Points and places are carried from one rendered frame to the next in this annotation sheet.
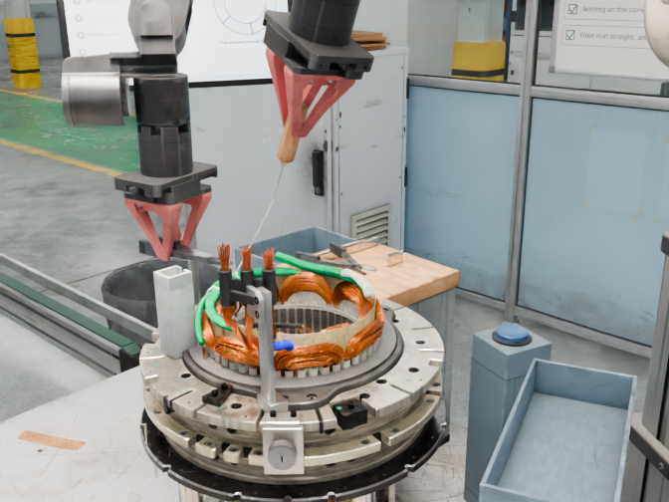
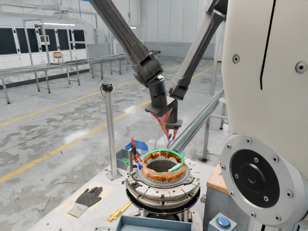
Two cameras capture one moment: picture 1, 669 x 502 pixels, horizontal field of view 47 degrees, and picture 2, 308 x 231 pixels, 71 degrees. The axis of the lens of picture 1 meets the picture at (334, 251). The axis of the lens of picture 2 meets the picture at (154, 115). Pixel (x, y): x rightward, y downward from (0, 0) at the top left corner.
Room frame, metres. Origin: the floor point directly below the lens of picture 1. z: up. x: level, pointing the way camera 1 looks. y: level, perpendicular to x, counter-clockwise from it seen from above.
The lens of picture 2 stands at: (0.50, -0.70, 1.65)
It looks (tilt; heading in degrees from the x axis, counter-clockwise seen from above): 21 degrees down; 74
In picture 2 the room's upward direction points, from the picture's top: straight up
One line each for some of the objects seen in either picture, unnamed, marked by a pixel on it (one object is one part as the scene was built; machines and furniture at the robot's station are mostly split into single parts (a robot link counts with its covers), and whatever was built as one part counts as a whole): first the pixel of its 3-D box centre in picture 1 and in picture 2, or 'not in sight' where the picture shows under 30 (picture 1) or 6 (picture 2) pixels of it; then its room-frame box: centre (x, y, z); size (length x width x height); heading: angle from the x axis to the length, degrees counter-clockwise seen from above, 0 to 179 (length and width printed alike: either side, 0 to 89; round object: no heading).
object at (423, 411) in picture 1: (409, 416); (151, 200); (0.66, -0.07, 1.05); 0.09 x 0.04 x 0.01; 132
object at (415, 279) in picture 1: (364, 276); (234, 178); (1.05, -0.04, 1.05); 0.20 x 0.19 x 0.02; 42
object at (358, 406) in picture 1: (349, 411); (135, 185); (0.61, -0.01, 1.09); 0.03 x 0.02 x 0.02; 119
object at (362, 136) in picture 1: (291, 178); not in sight; (3.50, 0.20, 0.60); 1.02 x 0.55 x 1.20; 47
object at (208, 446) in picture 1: (211, 446); not in sight; (0.61, 0.12, 1.05); 0.02 x 0.02 x 0.01; 62
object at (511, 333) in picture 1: (512, 333); (223, 221); (0.88, -0.22, 1.04); 0.04 x 0.04 x 0.01
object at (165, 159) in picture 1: (165, 154); (171, 118); (0.83, 0.18, 1.28); 0.10 x 0.07 x 0.07; 149
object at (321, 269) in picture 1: (327, 272); (179, 162); (0.81, 0.01, 1.15); 0.15 x 0.04 x 0.02; 42
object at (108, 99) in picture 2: not in sight; (111, 136); (0.56, 0.50, 1.07); 0.03 x 0.03 x 0.57; 22
